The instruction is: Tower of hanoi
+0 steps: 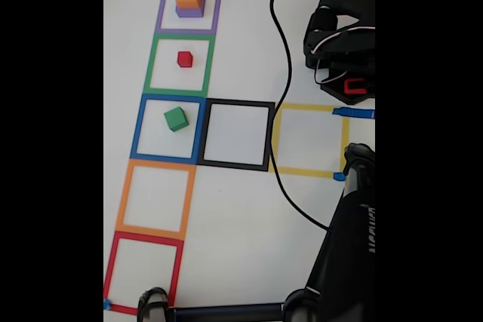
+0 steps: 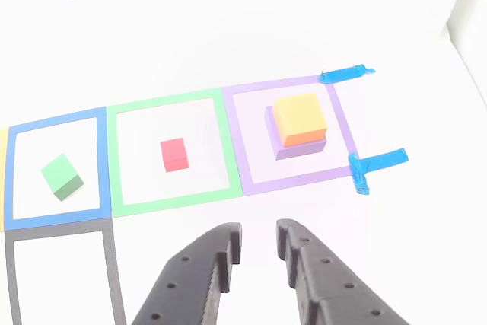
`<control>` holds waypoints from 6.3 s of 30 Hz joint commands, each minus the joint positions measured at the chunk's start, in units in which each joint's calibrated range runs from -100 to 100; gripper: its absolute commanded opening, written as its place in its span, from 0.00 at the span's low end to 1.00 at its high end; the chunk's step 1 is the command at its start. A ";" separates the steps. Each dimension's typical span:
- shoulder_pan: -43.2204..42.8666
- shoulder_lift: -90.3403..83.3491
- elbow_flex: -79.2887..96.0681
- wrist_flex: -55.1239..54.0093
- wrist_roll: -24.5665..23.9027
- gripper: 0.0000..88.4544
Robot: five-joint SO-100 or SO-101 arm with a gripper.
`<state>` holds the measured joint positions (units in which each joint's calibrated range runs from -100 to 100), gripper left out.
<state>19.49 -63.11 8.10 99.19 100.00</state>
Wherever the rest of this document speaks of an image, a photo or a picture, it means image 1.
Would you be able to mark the large purple cube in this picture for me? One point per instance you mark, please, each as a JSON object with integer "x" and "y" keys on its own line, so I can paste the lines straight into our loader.
{"x": 190, "y": 13}

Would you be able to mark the small red cube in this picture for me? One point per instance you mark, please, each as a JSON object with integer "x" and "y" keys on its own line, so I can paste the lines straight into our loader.
{"x": 185, "y": 59}

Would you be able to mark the green cube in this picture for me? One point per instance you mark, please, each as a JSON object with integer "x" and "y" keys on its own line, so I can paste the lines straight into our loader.
{"x": 175, "y": 118}

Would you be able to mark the red base clamp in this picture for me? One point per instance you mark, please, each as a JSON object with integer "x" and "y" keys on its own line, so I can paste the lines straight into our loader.
{"x": 346, "y": 86}

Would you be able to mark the purple square frame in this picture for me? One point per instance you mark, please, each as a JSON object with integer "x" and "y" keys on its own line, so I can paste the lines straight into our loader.
{"x": 161, "y": 13}

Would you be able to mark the green square frame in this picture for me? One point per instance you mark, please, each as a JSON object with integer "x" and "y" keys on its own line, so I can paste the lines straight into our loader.
{"x": 149, "y": 69}

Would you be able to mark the yellow square frame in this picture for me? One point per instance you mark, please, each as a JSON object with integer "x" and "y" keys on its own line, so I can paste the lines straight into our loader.
{"x": 345, "y": 141}

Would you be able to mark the black square frame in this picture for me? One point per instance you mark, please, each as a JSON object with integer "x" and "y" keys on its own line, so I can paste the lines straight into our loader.
{"x": 202, "y": 133}

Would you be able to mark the blue square frame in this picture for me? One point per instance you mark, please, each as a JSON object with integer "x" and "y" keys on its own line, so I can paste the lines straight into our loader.
{"x": 136, "y": 133}

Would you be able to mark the orange square frame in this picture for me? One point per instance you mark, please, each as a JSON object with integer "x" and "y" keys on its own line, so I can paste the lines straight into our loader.
{"x": 122, "y": 201}

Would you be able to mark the black camera tripod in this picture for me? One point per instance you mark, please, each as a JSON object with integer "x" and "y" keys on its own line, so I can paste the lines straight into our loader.
{"x": 347, "y": 246}

